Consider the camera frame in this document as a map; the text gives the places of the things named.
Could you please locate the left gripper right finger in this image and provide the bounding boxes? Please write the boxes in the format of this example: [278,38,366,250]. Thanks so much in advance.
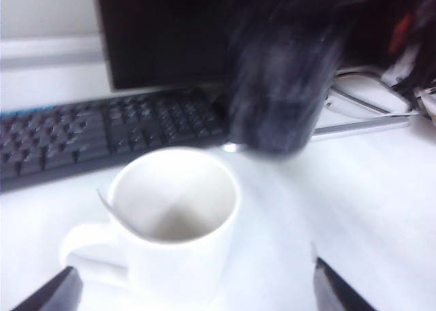
[313,256,376,311]

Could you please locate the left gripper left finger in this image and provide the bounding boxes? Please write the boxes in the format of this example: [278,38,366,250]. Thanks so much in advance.
[12,265,83,311]

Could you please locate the black textured cup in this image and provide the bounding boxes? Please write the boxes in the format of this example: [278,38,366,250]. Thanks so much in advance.
[224,0,354,157]

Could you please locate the stack of paper booklets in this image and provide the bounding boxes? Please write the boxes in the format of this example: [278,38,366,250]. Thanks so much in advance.
[412,85,436,122]

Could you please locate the white ceramic mug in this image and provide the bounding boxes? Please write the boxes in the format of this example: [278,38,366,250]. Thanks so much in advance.
[58,146,240,308]

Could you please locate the black computer keyboard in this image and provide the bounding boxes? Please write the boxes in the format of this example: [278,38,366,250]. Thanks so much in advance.
[0,88,230,193]

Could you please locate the wide grey cubicle partition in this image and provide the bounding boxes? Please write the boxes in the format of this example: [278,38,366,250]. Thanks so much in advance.
[0,0,113,114]

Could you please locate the black computer monitor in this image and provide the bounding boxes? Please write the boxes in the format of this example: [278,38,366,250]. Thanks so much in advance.
[92,0,283,93]

